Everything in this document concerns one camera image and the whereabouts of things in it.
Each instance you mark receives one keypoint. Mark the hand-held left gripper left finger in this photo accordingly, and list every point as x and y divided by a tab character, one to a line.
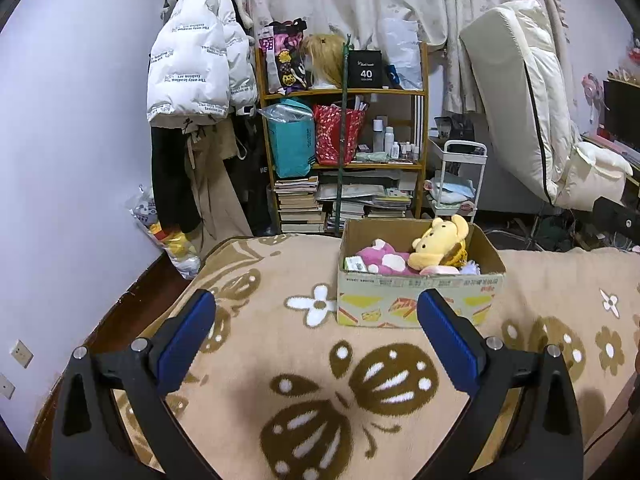
185	340

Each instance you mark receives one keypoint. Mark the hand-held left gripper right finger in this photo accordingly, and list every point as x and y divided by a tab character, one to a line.
447	340

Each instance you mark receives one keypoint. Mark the pink swirl plush pillow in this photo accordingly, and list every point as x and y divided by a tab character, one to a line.
440	270

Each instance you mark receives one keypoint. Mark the printed cardboard box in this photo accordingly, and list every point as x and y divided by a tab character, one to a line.
370	285

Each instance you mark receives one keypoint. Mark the yellow bear plush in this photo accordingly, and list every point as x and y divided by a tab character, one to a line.
435	245

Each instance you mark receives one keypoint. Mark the pink plush with keyring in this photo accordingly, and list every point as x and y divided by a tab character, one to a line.
380	257

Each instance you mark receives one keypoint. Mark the green tissue pack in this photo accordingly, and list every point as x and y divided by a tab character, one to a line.
355	263

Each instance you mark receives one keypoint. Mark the pale lavender plush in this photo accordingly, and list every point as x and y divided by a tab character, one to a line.
470	269

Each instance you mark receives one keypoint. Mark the clear bag of toys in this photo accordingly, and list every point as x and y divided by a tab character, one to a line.
170	245

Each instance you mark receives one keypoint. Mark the beige flower printed blanket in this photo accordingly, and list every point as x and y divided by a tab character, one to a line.
280	320

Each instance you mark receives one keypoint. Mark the folded cloths on cart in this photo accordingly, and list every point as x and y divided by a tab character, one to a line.
452	191

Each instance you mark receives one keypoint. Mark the beige hanging garment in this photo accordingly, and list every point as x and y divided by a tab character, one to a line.
215	185

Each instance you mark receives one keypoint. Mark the black hanging coat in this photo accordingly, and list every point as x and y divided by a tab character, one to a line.
170	180

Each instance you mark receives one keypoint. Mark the white trolley cart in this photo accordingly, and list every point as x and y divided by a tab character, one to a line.
481	180

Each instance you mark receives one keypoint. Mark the stack of books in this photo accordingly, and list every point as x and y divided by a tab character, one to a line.
300	205

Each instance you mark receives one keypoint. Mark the group of cosmetic bottles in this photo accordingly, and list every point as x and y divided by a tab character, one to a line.
390	142

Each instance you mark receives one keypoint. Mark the green pole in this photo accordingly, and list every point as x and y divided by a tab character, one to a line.
341	160

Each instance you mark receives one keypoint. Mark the teal shopping bag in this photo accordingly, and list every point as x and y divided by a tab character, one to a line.
290	145

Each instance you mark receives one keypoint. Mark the cream pillow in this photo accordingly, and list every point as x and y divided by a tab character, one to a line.
595	170

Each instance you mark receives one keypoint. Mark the red gift bag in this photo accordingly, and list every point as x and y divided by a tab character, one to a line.
330	135

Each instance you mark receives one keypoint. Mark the wooden shelf unit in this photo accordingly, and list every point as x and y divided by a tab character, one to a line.
395	91

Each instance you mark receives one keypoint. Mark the cream mattress with black trim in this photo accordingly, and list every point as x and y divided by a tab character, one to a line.
510	85

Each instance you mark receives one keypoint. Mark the black box with white print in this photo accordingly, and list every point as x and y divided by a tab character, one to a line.
365	72

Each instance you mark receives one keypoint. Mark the white puffer jacket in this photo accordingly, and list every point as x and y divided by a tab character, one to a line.
195	60

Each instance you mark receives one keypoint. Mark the black cabinet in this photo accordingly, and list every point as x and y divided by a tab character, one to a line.
622	110

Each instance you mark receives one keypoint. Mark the dark printed bag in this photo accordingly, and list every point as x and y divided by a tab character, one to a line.
282	65

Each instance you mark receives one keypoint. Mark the pink round ornament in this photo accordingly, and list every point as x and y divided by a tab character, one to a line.
593	86

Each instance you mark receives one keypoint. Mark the white plastic bag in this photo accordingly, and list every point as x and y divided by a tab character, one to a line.
405	50

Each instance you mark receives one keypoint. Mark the blonde wig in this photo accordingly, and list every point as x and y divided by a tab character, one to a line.
322	60

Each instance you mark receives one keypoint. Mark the cream curtain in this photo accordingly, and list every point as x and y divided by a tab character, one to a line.
350	0

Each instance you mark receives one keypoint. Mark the dark wooden bed frame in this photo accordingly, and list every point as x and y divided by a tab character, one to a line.
130	310

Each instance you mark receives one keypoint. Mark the white wall socket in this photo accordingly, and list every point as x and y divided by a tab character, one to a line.
21	353
6	386

